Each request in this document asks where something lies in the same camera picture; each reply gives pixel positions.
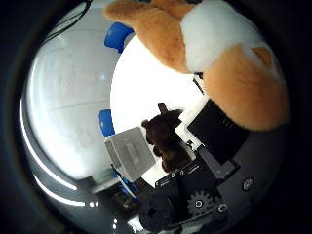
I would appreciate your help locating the brown plush toy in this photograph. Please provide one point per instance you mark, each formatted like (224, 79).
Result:
(165, 139)

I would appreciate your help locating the orange and white plush dog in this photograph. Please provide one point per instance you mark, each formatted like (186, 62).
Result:
(208, 52)

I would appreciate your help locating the grey plastic container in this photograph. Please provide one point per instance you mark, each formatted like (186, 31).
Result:
(130, 152)

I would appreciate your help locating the blue chair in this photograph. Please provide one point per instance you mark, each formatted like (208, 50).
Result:
(116, 35)
(106, 123)

